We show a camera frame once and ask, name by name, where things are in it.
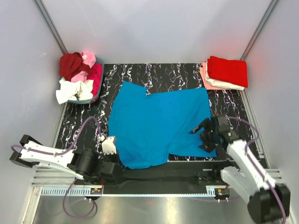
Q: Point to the grey laundry basket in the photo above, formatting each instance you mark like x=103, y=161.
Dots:
x=93, y=99

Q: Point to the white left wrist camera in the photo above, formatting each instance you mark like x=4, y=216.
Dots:
x=108, y=146

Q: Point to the folded white t shirt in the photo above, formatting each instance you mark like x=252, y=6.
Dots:
x=213, y=84

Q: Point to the dark red t shirt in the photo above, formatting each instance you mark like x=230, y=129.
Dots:
x=71, y=64

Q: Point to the blue t shirt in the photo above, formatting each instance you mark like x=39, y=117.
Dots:
x=148, y=128

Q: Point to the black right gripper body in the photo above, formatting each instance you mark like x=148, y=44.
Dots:
x=209, y=136

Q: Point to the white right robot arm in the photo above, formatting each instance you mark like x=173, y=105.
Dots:
x=266, y=200

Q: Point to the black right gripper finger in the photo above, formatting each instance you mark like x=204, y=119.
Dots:
x=208, y=147
x=205, y=124

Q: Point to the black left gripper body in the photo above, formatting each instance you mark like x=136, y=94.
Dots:
x=110, y=158

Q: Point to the white slotted cable duct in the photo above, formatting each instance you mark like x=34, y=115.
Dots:
x=74, y=191

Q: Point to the white crumpled t shirt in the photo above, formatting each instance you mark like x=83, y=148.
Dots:
x=74, y=91

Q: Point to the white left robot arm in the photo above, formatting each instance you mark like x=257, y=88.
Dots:
x=87, y=165

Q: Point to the magenta t shirt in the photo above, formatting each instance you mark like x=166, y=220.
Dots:
x=96, y=76

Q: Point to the folded red t shirt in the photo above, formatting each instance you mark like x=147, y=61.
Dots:
x=231, y=71

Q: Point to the light pink t shirt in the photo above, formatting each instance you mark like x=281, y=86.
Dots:
x=87, y=60

